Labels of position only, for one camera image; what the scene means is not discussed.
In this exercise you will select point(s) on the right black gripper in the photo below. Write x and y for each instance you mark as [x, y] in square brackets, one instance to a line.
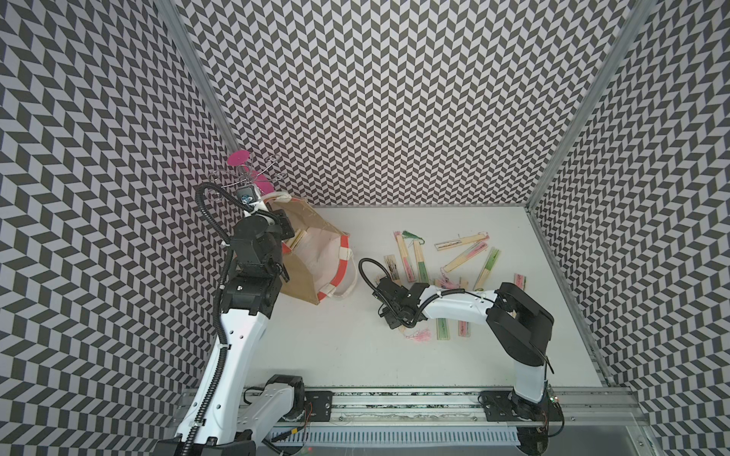
[393, 321]

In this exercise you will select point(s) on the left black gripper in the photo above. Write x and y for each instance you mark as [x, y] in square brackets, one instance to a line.
[279, 220]

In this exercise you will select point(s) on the burlap red tote bag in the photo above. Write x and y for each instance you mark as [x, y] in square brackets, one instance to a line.
[323, 264]

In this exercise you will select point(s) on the pink blue folding fan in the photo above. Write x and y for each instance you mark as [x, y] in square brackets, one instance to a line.
[520, 281]

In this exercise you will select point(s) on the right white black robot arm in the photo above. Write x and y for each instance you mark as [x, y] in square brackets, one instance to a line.
[522, 327]

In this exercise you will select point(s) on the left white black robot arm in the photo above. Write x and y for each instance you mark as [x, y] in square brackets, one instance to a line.
[251, 281]

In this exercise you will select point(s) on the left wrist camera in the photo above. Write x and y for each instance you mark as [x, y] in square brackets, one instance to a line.
[251, 198]

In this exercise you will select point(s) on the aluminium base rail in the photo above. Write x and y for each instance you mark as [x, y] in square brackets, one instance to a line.
[581, 406]

